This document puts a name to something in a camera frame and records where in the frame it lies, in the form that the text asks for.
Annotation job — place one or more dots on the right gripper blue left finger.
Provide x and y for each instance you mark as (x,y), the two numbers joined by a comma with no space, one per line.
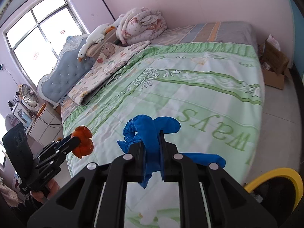
(140,161)

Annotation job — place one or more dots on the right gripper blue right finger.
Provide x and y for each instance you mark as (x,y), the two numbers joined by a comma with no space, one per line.
(164,157)

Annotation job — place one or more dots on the blue rubber glove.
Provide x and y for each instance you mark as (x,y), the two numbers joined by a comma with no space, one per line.
(146,129)

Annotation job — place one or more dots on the orange trash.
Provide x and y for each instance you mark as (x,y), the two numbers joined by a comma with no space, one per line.
(86,146)

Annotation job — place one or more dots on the yellow rimmed black trash bin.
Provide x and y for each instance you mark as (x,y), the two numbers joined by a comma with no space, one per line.
(279,191)

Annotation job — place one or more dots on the person's left hand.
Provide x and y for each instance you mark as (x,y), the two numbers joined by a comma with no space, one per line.
(52,187)

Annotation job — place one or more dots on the white bedside cabinet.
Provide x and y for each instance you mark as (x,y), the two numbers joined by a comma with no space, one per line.
(46,126)

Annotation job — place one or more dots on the electric fan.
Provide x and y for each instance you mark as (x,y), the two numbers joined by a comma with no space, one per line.
(28,97)

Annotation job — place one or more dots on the green patterned bed quilt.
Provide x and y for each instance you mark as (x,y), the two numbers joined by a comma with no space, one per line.
(236,144)

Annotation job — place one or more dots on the blue tufted headboard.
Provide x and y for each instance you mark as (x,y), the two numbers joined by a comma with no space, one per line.
(68,70)

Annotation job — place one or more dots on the folded bear print blanket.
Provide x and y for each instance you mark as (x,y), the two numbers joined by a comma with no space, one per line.
(110,60)

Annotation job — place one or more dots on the striped pillow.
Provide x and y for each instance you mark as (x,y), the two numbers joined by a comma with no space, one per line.
(95,49)

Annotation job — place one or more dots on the white goose plush toy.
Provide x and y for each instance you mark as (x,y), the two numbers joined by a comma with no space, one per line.
(95,37)

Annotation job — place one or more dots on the rolled pink floral comforter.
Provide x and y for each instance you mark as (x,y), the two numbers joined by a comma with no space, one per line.
(139,24)

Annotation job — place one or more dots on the open flat cardboard box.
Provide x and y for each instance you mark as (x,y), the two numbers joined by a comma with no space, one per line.
(274,80)

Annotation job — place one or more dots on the brown cardboard box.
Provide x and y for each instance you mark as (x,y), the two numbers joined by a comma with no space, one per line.
(271,56)

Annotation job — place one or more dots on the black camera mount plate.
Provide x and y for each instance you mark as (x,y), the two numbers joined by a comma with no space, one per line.
(19,152)

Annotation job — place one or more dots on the window with metal frame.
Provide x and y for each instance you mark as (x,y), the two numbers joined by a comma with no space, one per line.
(36,38)

